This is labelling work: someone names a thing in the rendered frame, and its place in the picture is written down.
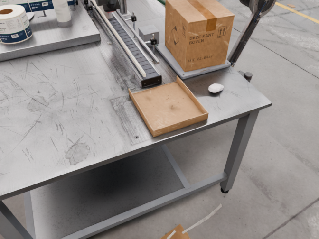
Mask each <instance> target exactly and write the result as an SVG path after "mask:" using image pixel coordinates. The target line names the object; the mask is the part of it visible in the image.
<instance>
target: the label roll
mask: <svg viewBox="0 0 319 239"><path fill-rule="evenodd" d="M32 35H33V31H32V28H31V26H30V23H29V20H28V17H27V14H26V12H25V9H24V7H23V6H21V5H3V6H0V42H1V43H4V44H15V43H19V42H23V41H25V40H27V39H29V38H30V37H31V36H32Z"/></svg>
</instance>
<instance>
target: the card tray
mask: <svg viewBox="0 0 319 239"><path fill-rule="evenodd" d="M128 90H129V96H130V98H131V99H132V101H133V103H134V105H135V106H136V108H137V110H138V112H139V113H140V115H141V117H142V118H143V120H144V122H145V124H146V125H147V127H148V129H149V131H150V132H151V134H152V136H153V137H156V136H159V135H162V134H165V133H168V132H171V131H174V130H177V129H180V128H183V127H186V126H189V125H192V124H195V123H198V122H201V121H204V120H207V119H208V114H209V112H208V111H207V110H206V109H205V108H204V106H203V105H202V104H201V103H200V102H199V100H198V99H197V98H196V97H195V96H194V94H193V93H192V92H191V91H190V90H189V88H188V87H187V86H186V85H185V84H184V83H183V82H182V80H181V79H180V78H179V77H178V76H177V81H176V82H172V83H168V84H165V85H161V86H158V87H154V88H150V89H147V90H143V91H140V92H135V93H132V92H131V91H130V89H128Z"/></svg>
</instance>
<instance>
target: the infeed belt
mask: <svg viewBox="0 0 319 239"><path fill-rule="evenodd" d="M95 9H96V10H97V8H95ZM97 12H98V13H99V11H98V10H97ZM99 15H100V16H101V18H102V19H103V17H102V15H101V14H100V13H99ZM108 20H109V22H110V23H111V25H112V26H113V28H114V29H115V31H116V32H117V33H118V35H119V36H120V38H121V39H122V41H123V42H124V43H125V45H126V46H127V48H128V49H129V50H130V52H131V53H132V55H133V56H134V57H135V59H136V60H137V62H138V63H139V65H140V66H141V67H142V69H143V70H144V72H145V73H146V77H143V75H142V74H141V73H140V71H139V69H138V68H137V66H136V65H135V64H134V62H133V61H132V59H131V58H130V57H129V55H128V54H127V52H126V51H125V49H124V48H123V46H122V45H121V43H120V42H119V40H118V39H117V37H116V36H115V34H114V33H113V32H112V30H111V29H110V27H109V26H108V24H107V23H106V22H105V20H104V19H103V21H104V22H105V24H106V25H107V27H108V28H109V30H110V31H111V33H112V34H113V36H114V37H115V39H116V40H117V42H118V43H119V44H120V46H121V47H122V49H123V50H124V52H125V53H126V55H127V56H128V58H129V59H130V61H131V62H132V64H133V65H134V67H135V68H136V70H137V71H138V73H139V74H140V76H141V77H142V79H143V80H147V79H151V78H155V77H158V76H159V74H158V73H157V72H156V70H155V69H154V68H153V67H152V65H151V64H150V63H149V61H148V60H147V58H146V57H145V56H144V55H143V53H142V52H141V51H140V49H139V48H138V47H137V46H136V44H135V43H134V42H133V40H132V39H131V38H130V36H129V35H128V34H127V32H126V31H125V30H124V28H123V27H122V26H121V24H120V23H119V22H118V20H117V19H116V18H115V16H114V15H113V14H112V19H108Z"/></svg>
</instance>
